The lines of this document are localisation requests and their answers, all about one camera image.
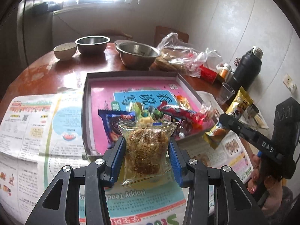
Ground yellow snack packet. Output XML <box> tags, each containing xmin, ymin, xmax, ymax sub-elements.
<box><xmin>203</xmin><ymin>86</ymin><xmax>253</xmax><ymax>149</ymax></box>

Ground red candy packet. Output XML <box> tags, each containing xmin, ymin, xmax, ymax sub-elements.
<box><xmin>157</xmin><ymin>101</ymin><xmax>209</xmax><ymax>130</ymax></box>

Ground clear bag crispy snack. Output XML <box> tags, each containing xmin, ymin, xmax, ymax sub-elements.
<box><xmin>118</xmin><ymin>119</ymin><xmax>178</xmax><ymax>186</ymax></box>

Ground blue chocolate snack packet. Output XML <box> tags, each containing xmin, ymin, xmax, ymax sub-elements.
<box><xmin>98</xmin><ymin>109</ymin><xmax>135</xmax><ymax>149</ymax></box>

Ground orange bread snack bag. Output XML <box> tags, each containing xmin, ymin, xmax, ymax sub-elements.
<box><xmin>176</xmin><ymin>95</ymin><xmax>193</xmax><ymax>110</ymax></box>

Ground green snack packet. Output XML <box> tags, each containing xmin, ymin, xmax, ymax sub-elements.
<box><xmin>128</xmin><ymin>102</ymin><xmax>164</xmax><ymax>123</ymax></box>

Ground right hand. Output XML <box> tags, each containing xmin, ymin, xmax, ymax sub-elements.
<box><xmin>245</xmin><ymin>136</ymin><xmax>285</xmax><ymax>217</ymax></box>

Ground small steel cup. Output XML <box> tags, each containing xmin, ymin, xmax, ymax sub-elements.
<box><xmin>246</xmin><ymin>103</ymin><xmax>259</xmax><ymax>119</ymax></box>

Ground clear plastic cup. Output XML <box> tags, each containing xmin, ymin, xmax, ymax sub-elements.
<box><xmin>216</xmin><ymin>82</ymin><xmax>236</xmax><ymax>105</ymax></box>

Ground black thermos bottle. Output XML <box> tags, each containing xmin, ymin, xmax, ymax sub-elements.
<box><xmin>227</xmin><ymin>46</ymin><xmax>263</xmax><ymax>94</ymax></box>

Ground newspaper on table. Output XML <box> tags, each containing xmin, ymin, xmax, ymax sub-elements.
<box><xmin>0</xmin><ymin>90</ymin><xmax>255</xmax><ymax>225</ymax></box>

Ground small medicine bottles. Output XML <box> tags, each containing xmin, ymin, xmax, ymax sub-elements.
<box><xmin>216</xmin><ymin>64</ymin><xmax>234</xmax><ymax>82</ymax></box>

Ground red white flower decoration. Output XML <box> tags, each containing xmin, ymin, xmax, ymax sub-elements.
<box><xmin>233</xmin><ymin>57</ymin><xmax>241</xmax><ymax>68</ymax></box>

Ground red tissue box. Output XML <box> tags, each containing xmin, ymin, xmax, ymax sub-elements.
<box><xmin>200</xmin><ymin>65</ymin><xmax>218</xmax><ymax>84</ymax></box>

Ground dark tray with pink liner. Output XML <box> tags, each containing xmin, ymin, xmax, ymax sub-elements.
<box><xmin>82</xmin><ymin>71</ymin><xmax>216</xmax><ymax>157</ymax></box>

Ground clear plastic bag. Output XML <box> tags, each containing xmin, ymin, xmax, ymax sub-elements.
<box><xmin>154</xmin><ymin>33</ymin><xmax>223</xmax><ymax>78</ymax></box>

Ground white ceramic bowl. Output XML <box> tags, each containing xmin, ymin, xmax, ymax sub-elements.
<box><xmin>53</xmin><ymin>42</ymin><xmax>77</xmax><ymax>61</ymax></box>

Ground small steel bowl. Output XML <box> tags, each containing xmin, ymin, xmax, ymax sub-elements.
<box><xmin>75</xmin><ymin>36</ymin><xmax>110</xmax><ymax>55</ymax></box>

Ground large steel bowl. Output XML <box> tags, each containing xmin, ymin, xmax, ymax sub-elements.
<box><xmin>116</xmin><ymin>42</ymin><xmax>161</xmax><ymax>71</ymax></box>

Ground wooden chair back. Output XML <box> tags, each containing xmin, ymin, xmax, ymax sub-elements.
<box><xmin>153</xmin><ymin>25</ymin><xmax>190</xmax><ymax>48</ymax></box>

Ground dark refrigerator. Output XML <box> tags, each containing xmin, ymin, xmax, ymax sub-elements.
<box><xmin>1</xmin><ymin>0</ymin><xmax>53</xmax><ymax>97</ymax></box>

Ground wall power outlet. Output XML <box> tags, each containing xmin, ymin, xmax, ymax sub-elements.
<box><xmin>283</xmin><ymin>74</ymin><xmax>297</xmax><ymax>94</ymax></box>

